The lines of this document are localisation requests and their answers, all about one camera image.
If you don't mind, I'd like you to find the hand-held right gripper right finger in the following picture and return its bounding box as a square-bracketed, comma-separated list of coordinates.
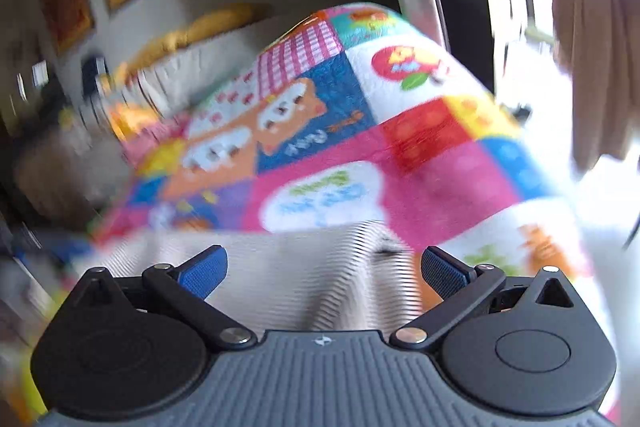
[391, 246, 576, 349]

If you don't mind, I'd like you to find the striped beige garment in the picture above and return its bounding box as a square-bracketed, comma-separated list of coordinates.
[95, 219, 426, 334]

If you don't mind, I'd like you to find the yellow pillow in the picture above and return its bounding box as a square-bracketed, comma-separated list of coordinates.
[185, 3, 273, 38]
[125, 29, 201, 68]

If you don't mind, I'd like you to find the colourful printed cartoon blanket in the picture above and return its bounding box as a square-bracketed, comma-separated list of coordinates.
[90, 2, 621, 427]

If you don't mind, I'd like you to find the dark blue backpack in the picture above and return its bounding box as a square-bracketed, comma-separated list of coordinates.
[82, 54, 111, 96]

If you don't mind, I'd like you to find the hanging beige garment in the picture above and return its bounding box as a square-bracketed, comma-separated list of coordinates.
[552, 0, 640, 174]

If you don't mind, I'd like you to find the beige covered sofa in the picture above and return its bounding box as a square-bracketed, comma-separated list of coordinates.
[15, 34, 286, 208]

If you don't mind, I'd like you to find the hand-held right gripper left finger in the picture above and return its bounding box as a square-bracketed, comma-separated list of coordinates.
[75, 244, 256, 350]

